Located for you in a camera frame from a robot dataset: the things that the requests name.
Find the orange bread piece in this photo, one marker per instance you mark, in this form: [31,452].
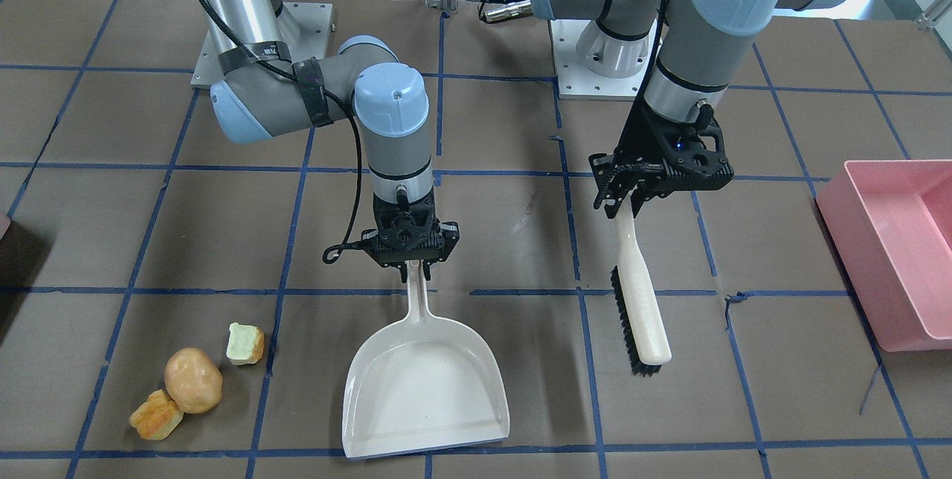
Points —
[156,417]

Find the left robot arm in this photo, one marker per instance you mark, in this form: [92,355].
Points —
[698,48]

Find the cream hand brush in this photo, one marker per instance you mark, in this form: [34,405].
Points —
[644,335]

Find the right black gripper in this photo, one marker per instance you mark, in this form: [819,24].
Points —
[449,234]

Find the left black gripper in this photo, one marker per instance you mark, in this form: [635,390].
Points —
[645,138]

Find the white plastic dustpan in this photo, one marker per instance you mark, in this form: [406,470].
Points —
[423,383]

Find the pink plastic bin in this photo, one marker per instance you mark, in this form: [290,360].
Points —
[890,221]

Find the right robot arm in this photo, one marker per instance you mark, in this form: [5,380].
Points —
[274,80]

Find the brown potato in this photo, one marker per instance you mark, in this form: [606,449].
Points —
[193,381]

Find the green yellow food piece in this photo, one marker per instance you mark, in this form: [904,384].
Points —
[246,344]

